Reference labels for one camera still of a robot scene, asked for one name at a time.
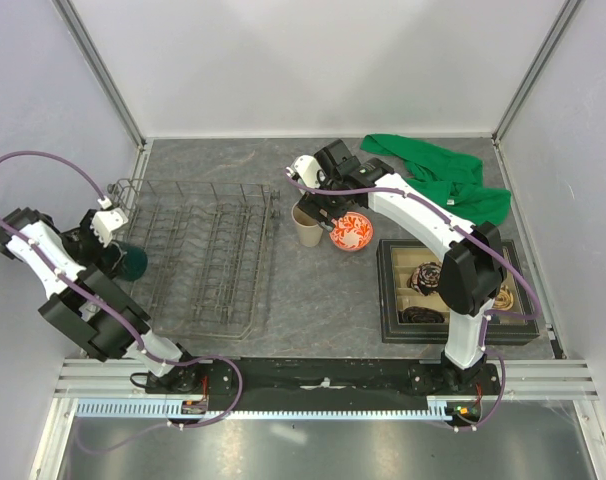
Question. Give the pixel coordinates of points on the blue slotted cable duct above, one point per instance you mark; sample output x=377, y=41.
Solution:
x=308, y=406

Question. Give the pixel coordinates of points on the green cloth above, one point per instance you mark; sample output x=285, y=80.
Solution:
x=452, y=180

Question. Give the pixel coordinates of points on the grey wire dish rack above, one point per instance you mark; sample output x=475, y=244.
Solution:
x=207, y=246

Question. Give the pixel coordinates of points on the tan rolled belt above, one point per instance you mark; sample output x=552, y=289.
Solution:
x=505, y=299

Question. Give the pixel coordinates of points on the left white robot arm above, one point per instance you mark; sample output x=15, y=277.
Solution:
x=80, y=270

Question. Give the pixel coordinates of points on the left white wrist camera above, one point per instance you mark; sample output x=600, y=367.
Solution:
x=107, y=221

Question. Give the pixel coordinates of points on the dark floral rolled tie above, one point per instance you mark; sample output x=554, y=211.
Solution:
x=425, y=278

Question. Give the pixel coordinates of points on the beige cup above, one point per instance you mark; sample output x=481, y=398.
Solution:
x=308, y=230

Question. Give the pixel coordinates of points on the dark green cup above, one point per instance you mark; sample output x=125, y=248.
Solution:
x=130, y=260

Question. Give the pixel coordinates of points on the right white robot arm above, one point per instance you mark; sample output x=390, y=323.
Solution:
x=333, y=179

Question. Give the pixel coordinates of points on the black compartment box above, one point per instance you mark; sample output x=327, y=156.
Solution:
x=396, y=261

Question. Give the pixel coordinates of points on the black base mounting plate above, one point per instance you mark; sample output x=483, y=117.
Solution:
x=389, y=378

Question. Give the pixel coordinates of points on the aluminium frame rail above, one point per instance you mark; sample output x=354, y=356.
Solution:
x=527, y=380

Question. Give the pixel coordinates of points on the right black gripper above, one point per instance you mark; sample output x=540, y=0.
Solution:
x=312, y=203

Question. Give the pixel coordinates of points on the white red patterned bowl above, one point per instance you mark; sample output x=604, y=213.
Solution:
x=352, y=232

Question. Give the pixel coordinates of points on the dark brown rolled tie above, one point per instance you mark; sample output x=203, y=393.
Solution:
x=420, y=315

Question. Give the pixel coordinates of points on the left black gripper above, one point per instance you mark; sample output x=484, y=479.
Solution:
x=98, y=260

